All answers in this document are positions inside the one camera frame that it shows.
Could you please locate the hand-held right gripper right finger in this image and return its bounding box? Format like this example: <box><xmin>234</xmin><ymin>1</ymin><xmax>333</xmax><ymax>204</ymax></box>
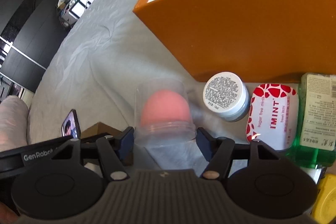
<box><xmin>196</xmin><ymin>127</ymin><xmax>282</xmax><ymax>180</ymax></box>

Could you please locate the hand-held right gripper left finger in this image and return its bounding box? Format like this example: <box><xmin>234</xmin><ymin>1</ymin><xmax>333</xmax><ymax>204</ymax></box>
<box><xmin>51</xmin><ymin>126</ymin><xmax>135</xmax><ymax>181</ymax></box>

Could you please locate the pink makeup sponge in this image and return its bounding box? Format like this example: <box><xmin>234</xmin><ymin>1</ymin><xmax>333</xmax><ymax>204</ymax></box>
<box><xmin>140</xmin><ymin>90</ymin><xmax>190</xmax><ymax>127</ymax></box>

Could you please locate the green liquid spray bottle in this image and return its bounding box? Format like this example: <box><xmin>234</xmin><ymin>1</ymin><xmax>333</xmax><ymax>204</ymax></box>
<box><xmin>285</xmin><ymin>72</ymin><xmax>336</xmax><ymax>169</ymax></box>

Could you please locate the orange cardboard box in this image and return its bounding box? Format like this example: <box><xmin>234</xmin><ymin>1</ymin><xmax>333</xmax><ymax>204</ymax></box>
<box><xmin>133</xmin><ymin>0</ymin><xmax>336</xmax><ymax>83</ymax></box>

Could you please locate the small brown cardboard box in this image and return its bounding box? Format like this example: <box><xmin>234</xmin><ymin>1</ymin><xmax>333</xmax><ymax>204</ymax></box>
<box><xmin>80</xmin><ymin>122</ymin><xmax>124</xmax><ymax>140</ymax></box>

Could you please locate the person's white trouser leg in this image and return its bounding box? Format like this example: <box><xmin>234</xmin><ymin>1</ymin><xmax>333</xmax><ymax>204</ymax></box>
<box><xmin>0</xmin><ymin>95</ymin><xmax>29</xmax><ymax>151</ymax></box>

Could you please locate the black smartphone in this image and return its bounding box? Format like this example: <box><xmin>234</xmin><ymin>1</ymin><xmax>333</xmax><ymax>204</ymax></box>
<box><xmin>61</xmin><ymin>109</ymin><xmax>80</xmax><ymax>139</ymax></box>

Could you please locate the white round cream jar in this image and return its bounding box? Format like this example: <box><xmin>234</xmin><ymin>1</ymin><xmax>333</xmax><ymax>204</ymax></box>
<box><xmin>203</xmin><ymin>71</ymin><xmax>250</xmax><ymax>122</ymax></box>

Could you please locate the red and white mint tin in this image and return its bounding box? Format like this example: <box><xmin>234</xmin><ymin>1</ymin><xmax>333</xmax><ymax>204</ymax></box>
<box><xmin>245</xmin><ymin>83</ymin><xmax>300</xmax><ymax>152</ymax></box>

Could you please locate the grey bed sheet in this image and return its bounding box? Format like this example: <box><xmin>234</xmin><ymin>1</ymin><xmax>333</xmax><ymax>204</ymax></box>
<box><xmin>26</xmin><ymin>0</ymin><xmax>336</xmax><ymax>170</ymax></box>

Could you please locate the dark wardrobe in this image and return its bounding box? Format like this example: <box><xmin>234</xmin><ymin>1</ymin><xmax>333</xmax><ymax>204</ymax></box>
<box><xmin>0</xmin><ymin>0</ymin><xmax>72</xmax><ymax>93</ymax></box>

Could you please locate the yellow round container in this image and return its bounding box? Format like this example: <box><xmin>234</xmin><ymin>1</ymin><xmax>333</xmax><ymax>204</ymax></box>
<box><xmin>311</xmin><ymin>173</ymin><xmax>336</xmax><ymax>224</ymax></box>

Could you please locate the cluttered nightstand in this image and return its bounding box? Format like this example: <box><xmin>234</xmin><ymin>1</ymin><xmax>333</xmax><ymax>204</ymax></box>
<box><xmin>56</xmin><ymin>0</ymin><xmax>96</xmax><ymax>28</ymax></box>

